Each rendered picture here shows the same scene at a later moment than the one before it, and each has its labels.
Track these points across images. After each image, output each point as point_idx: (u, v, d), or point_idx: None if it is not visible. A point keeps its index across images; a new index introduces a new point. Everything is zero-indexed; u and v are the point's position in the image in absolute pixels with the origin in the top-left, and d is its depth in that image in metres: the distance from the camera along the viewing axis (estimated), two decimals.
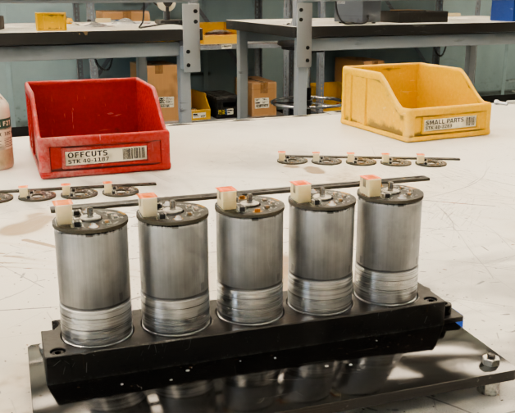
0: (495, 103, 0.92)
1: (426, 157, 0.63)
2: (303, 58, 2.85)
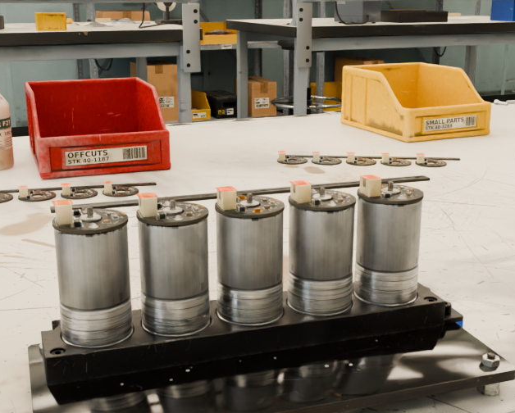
0: (495, 103, 0.92)
1: (426, 157, 0.63)
2: (303, 58, 2.85)
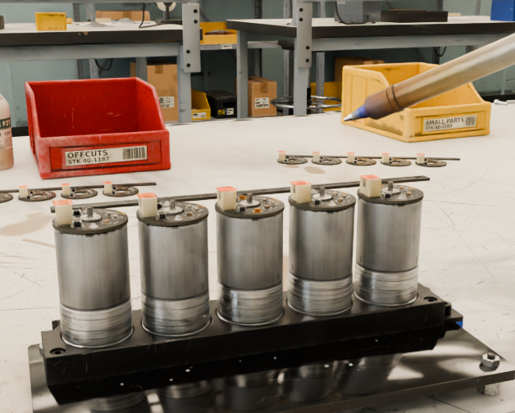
0: (495, 103, 0.92)
1: (426, 157, 0.63)
2: (303, 58, 2.85)
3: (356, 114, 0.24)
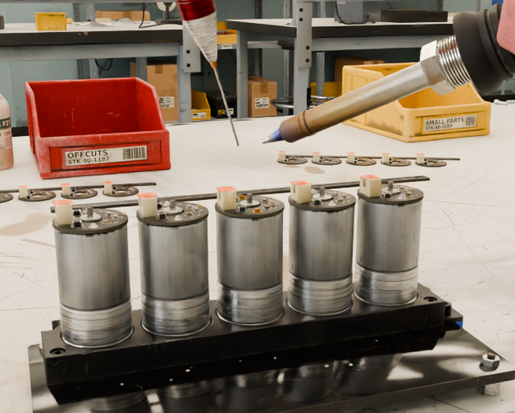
0: (495, 103, 0.92)
1: (426, 157, 0.63)
2: (303, 58, 2.85)
3: (272, 137, 0.25)
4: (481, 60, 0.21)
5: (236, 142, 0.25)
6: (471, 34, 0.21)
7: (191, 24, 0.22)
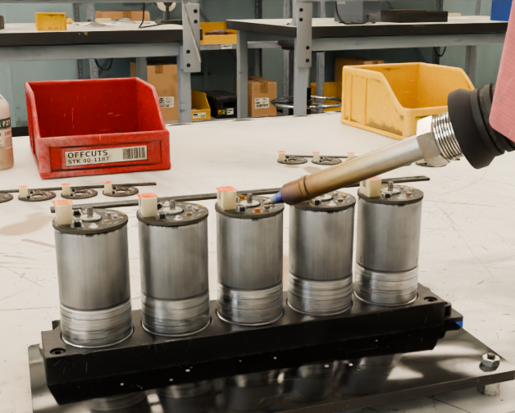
0: None
1: None
2: (303, 58, 2.85)
3: (274, 199, 0.26)
4: (475, 139, 0.22)
5: (198, 58, 0.24)
6: (464, 114, 0.22)
7: None
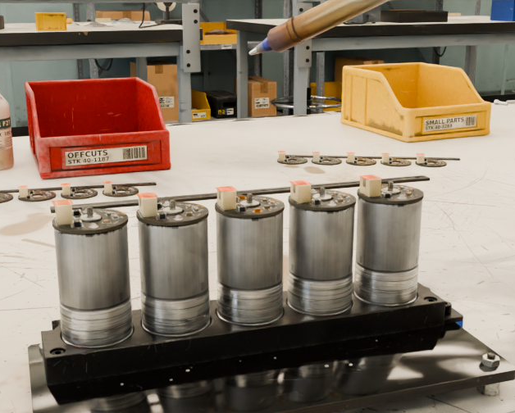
0: (495, 103, 0.92)
1: (426, 157, 0.63)
2: (303, 58, 2.85)
3: (260, 47, 0.24)
4: None
5: None
6: None
7: None
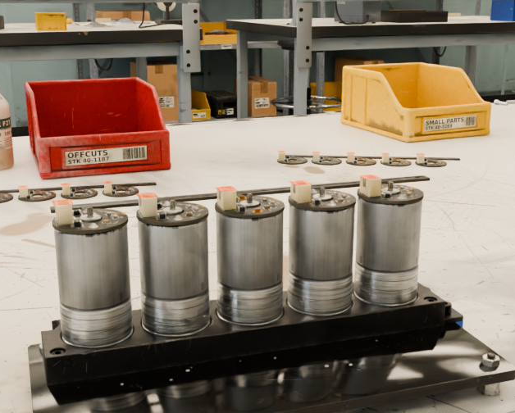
0: (495, 103, 0.92)
1: (426, 157, 0.63)
2: (303, 58, 2.85)
3: None
4: None
5: None
6: None
7: None
